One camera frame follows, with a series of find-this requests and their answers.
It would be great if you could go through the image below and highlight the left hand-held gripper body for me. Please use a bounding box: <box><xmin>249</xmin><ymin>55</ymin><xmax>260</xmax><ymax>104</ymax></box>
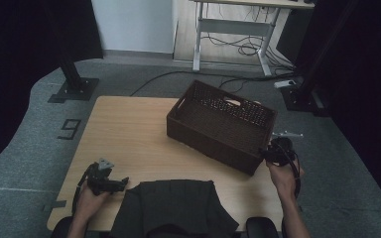
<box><xmin>84</xmin><ymin>158</ymin><xmax>122</xmax><ymax>196</ymax></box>

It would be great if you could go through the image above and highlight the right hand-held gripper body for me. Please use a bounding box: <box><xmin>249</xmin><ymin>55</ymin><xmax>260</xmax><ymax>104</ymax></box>
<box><xmin>264</xmin><ymin>131</ymin><xmax>304</xmax><ymax>167</ymax></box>

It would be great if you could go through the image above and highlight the dark pleated skirt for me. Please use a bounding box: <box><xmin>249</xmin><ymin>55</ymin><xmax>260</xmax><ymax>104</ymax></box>
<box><xmin>108</xmin><ymin>178</ymin><xmax>240</xmax><ymax>238</ymax></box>

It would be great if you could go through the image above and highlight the brown woven basket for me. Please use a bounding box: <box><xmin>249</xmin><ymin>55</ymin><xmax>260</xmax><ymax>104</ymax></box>
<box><xmin>166</xmin><ymin>79</ymin><xmax>278</xmax><ymax>177</ymax></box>

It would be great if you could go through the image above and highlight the person's left hand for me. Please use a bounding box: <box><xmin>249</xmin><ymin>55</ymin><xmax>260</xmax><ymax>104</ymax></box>
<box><xmin>73</xmin><ymin>184</ymin><xmax>112</xmax><ymax>221</ymax></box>

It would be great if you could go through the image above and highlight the person's right hand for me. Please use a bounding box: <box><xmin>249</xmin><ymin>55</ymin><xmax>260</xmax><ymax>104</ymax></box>
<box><xmin>266</xmin><ymin>160</ymin><xmax>306</xmax><ymax>200</ymax></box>

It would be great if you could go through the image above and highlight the grey tape piece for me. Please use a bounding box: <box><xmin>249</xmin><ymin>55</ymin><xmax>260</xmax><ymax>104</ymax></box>
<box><xmin>43</xmin><ymin>199</ymin><xmax>67</xmax><ymax>212</ymax></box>

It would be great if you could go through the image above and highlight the black tape floor marking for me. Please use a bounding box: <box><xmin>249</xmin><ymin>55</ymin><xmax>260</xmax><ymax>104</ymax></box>
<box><xmin>57</xmin><ymin>118</ymin><xmax>82</xmax><ymax>141</ymax></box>

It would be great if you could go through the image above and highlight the white power strip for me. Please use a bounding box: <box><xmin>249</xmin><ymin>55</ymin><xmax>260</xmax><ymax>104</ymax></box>
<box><xmin>273</xmin><ymin>79</ymin><xmax>298</xmax><ymax>89</ymax></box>

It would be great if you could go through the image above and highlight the black curtain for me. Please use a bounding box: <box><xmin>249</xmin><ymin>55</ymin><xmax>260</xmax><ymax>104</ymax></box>
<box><xmin>0</xmin><ymin>0</ymin><xmax>104</xmax><ymax>177</ymax></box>
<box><xmin>294</xmin><ymin>0</ymin><xmax>381</xmax><ymax>219</ymax></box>

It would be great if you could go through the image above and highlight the dark box under desk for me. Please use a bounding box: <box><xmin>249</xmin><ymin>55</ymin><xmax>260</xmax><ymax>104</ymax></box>
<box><xmin>275</xmin><ymin>8</ymin><xmax>314</xmax><ymax>65</ymax></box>

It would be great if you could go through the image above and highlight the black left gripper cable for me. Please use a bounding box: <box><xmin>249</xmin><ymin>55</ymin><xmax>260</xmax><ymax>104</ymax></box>
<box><xmin>71</xmin><ymin>163</ymin><xmax>99</xmax><ymax>216</ymax></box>

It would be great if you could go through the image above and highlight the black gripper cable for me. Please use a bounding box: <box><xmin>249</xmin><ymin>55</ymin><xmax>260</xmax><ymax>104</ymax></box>
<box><xmin>279</xmin><ymin>142</ymin><xmax>303</xmax><ymax>199</ymax></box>
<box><xmin>71</xmin><ymin>163</ymin><xmax>99</xmax><ymax>216</ymax></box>

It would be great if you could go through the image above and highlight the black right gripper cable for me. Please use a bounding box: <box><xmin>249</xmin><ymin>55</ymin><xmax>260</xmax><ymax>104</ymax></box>
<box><xmin>279</xmin><ymin>142</ymin><xmax>303</xmax><ymax>199</ymax></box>

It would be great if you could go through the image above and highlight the black stand with base plate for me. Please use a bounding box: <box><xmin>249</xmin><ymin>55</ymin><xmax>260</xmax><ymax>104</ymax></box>
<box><xmin>279</xmin><ymin>0</ymin><xmax>361</xmax><ymax>117</ymax></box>
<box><xmin>48</xmin><ymin>56</ymin><xmax>100</xmax><ymax>104</ymax></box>

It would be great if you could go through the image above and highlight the short black floor cable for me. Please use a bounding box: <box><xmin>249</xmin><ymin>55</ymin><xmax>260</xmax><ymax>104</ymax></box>
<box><xmin>217</xmin><ymin>77</ymin><xmax>249</xmax><ymax>94</ymax></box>

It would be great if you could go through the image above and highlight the tangle of black cables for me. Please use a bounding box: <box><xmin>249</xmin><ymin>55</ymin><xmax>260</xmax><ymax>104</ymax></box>
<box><xmin>200</xmin><ymin>33</ymin><xmax>296</xmax><ymax>77</ymax></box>

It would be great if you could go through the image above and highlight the white metal desk frame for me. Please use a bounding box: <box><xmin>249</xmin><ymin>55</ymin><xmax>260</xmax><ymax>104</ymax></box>
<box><xmin>189</xmin><ymin>0</ymin><xmax>316</xmax><ymax>77</ymax></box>

